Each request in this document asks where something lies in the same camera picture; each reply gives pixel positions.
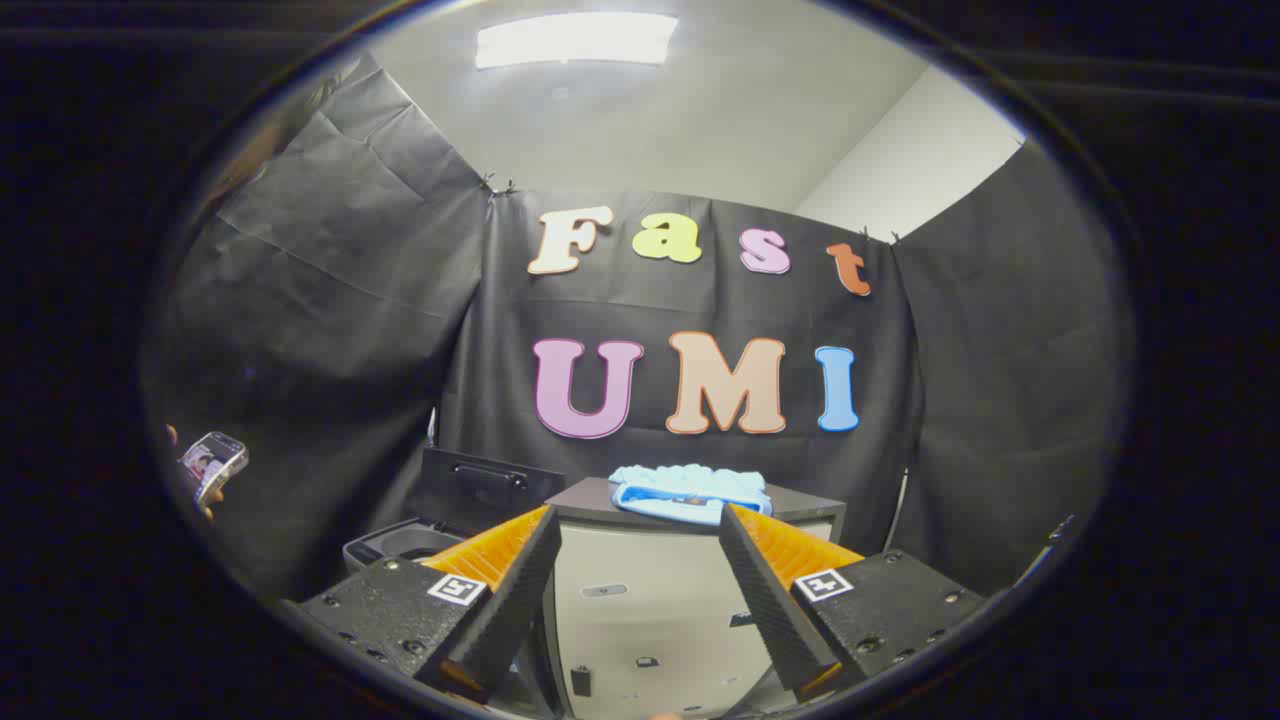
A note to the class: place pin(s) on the smartphone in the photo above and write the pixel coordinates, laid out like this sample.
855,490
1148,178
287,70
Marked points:
212,465

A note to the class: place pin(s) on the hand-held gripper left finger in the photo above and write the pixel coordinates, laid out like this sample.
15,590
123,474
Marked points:
515,600

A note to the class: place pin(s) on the light blue garment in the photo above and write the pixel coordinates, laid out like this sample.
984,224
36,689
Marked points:
690,490

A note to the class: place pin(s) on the black backdrop cloth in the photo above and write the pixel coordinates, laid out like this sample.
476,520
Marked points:
350,330

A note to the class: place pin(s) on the beige cabinet with dark top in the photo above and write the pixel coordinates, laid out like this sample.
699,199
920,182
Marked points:
650,600

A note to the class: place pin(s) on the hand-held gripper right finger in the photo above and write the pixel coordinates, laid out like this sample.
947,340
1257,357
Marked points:
765,600

